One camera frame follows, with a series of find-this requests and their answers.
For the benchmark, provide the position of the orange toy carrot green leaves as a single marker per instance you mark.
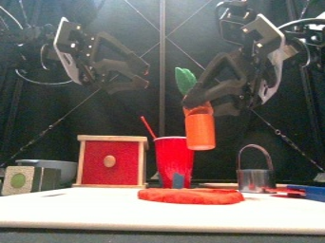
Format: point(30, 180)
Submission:
point(199, 129)

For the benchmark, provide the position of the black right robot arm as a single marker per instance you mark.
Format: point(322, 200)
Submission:
point(310, 34)

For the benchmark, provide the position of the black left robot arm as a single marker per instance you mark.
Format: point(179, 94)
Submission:
point(25, 41)

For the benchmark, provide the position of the white cutting board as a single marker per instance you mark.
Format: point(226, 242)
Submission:
point(127, 215)

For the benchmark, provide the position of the red stick in cup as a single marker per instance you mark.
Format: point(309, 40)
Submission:
point(147, 126)

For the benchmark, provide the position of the wooden box red drawer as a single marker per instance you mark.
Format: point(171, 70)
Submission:
point(109, 148)

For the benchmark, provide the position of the red plastic cup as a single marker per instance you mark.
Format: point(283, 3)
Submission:
point(168, 158)

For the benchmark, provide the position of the small metal bucket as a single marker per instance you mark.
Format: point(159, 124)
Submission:
point(254, 180)

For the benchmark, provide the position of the pink square tray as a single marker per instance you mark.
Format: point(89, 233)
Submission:
point(219, 185)

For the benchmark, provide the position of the small blue toy piece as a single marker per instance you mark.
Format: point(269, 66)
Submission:
point(178, 181)

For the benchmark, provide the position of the light blue bowl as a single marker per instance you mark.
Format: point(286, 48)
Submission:
point(59, 166)

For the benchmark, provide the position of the blue plastic dough tool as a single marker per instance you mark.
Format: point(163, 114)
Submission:
point(310, 192)

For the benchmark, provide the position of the wooden toy block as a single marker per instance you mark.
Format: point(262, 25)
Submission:
point(25, 180)

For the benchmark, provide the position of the vertical metal frame pole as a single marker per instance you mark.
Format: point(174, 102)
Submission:
point(162, 95)

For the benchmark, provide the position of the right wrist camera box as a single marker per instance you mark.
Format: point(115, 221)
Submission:
point(232, 22)

